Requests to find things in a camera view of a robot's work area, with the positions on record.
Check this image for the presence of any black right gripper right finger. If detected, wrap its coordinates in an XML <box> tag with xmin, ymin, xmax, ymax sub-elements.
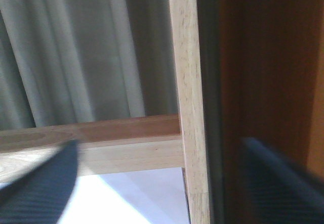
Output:
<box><xmin>242</xmin><ymin>138</ymin><xmax>323</xmax><ymax>223</ymax></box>

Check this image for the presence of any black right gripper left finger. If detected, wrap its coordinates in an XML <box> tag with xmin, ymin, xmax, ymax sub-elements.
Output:
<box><xmin>1</xmin><ymin>140</ymin><xmax>78</xmax><ymax>223</ymax></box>

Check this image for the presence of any white paper sheet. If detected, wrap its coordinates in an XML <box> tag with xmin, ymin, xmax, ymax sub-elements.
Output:
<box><xmin>59</xmin><ymin>167</ymin><xmax>190</xmax><ymax>223</ymax></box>

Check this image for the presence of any wooden shelf unit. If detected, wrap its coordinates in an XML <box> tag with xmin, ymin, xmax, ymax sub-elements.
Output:
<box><xmin>1</xmin><ymin>0</ymin><xmax>323</xmax><ymax>223</ymax></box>

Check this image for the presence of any grey curtain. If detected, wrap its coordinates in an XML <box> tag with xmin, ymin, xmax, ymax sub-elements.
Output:
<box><xmin>1</xmin><ymin>0</ymin><xmax>178</xmax><ymax>130</ymax></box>

